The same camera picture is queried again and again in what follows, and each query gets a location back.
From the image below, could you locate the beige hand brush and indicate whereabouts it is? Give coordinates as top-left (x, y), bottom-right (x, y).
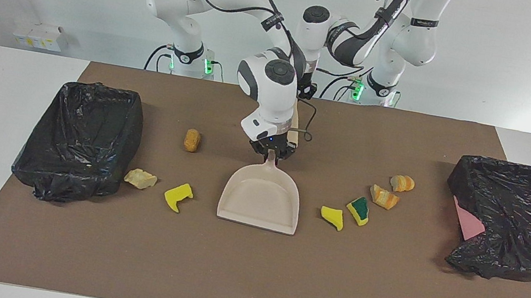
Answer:
top-left (283, 97), bottom-right (307, 151)

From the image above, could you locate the beige plastic dustpan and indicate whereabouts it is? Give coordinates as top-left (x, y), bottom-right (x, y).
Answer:
top-left (215, 143), bottom-right (308, 236)

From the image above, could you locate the brown croquette toy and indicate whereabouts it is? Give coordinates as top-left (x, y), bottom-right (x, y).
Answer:
top-left (183, 128), bottom-right (202, 154)

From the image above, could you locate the yellow sponge wedge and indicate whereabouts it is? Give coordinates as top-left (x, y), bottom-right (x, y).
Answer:
top-left (318, 205), bottom-right (346, 232)

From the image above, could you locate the yellow green sponge piece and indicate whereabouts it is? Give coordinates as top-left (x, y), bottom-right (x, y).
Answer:
top-left (343, 195), bottom-right (373, 227)

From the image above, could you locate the yellow boot-shaped sponge piece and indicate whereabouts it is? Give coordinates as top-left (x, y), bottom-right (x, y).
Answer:
top-left (162, 180), bottom-right (195, 215)

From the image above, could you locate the orange striped bread toy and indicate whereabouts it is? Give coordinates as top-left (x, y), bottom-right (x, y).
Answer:
top-left (388, 173), bottom-right (417, 195)
top-left (367, 183), bottom-right (402, 212)

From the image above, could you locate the pale dumpling toy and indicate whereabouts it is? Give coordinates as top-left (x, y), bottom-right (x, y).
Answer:
top-left (123, 166), bottom-right (159, 192)

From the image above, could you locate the black trash bag bin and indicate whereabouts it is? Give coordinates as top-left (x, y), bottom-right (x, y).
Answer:
top-left (7, 71), bottom-right (149, 215)
top-left (433, 152), bottom-right (531, 286)

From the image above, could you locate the pink bin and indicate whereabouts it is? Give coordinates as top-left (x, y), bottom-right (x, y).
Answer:
top-left (447, 195), bottom-right (490, 244)

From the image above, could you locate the brown table mat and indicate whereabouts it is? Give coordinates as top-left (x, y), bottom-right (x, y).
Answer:
top-left (0, 47), bottom-right (531, 298)

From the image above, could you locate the black base power cable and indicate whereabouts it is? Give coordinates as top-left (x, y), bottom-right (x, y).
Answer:
top-left (144, 42), bottom-right (177, 75)
top-left (319, 71), bottom-right (363, 104)

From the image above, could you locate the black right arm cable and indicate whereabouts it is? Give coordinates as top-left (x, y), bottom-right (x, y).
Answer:
top-left (133, 0), bottom-right (335, 143)

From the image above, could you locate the white wall box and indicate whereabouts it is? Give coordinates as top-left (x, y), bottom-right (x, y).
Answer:
top-left (11, 19), bottom-right (66, 53)

